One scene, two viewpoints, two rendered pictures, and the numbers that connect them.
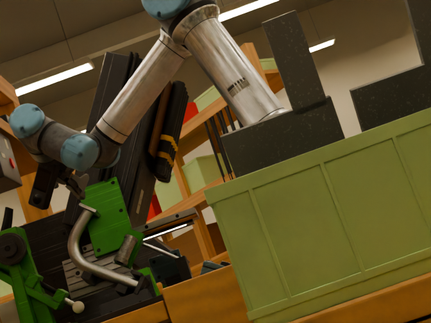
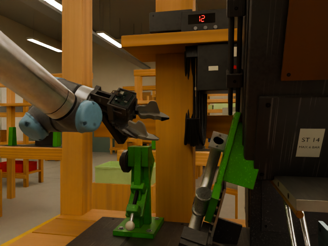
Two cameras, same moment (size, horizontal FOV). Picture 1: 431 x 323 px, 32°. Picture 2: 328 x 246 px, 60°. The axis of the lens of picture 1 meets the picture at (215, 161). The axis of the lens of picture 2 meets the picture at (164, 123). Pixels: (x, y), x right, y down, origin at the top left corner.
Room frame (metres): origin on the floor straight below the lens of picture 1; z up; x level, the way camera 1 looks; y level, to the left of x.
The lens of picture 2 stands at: (2.05, -0.37, 1.25)
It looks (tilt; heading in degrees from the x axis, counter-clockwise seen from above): 0 degrees down; 103
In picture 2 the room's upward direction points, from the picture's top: straight up
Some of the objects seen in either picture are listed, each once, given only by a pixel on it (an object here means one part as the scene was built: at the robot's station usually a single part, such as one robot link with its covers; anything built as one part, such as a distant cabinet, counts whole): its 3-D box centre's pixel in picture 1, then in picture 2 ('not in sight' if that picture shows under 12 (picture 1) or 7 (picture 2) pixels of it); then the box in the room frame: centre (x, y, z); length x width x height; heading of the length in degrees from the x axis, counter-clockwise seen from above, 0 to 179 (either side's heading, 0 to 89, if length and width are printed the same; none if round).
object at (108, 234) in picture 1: (108, 217); (239, 154); (2.07, 0.33, 1.17); 0.13 x 0.12 x 0.20; 1
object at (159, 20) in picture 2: not in sight; (172, 24); (1.85, 0.61, 1.59); 0.15 x 0.07 x 0.07; 1
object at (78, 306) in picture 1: (70, 302); (131, 219); (1.77, 0.43, 0.96); 0.06 x 0.03 x 0.06; 91
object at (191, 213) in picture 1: (136, 236); (313, 184); (2.23, 0.30, 1.11); 0.39 x 0.16 x 0.03; 91
